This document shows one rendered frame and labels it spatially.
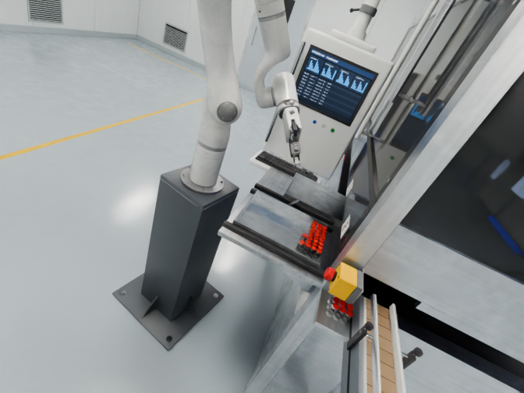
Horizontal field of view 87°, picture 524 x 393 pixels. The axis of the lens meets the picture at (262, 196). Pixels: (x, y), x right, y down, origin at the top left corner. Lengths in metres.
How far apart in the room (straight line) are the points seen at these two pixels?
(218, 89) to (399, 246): 0.74
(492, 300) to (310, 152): 1.21
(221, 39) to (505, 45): 0.71
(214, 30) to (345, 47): 0.90
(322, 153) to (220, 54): 1.03
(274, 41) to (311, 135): 0.87
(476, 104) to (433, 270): 0.44
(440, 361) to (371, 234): 0.53
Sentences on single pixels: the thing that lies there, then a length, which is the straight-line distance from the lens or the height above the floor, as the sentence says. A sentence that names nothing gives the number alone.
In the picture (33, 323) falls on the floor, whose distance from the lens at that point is 1.82.
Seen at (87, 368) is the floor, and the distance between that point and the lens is 1.68.
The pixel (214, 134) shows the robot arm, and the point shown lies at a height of 1.11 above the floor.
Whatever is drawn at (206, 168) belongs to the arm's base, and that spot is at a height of 0.96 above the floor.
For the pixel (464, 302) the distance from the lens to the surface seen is 1.01.
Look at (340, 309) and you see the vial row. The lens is 0.91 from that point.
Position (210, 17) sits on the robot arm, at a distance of 0.98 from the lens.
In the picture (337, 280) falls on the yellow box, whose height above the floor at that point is 1.02.
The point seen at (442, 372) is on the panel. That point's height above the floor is 0.80.
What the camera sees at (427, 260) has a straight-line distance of 0.90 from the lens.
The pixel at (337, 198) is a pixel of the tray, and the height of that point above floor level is 0.88.
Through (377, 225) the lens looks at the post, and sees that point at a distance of 0.83.
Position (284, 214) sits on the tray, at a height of 0.88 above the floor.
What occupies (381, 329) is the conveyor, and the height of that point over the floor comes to 0.93.
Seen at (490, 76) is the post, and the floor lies 1.59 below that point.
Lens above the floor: 1.54
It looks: 32 degrees down
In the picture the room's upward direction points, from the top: 23 degrees clockwise
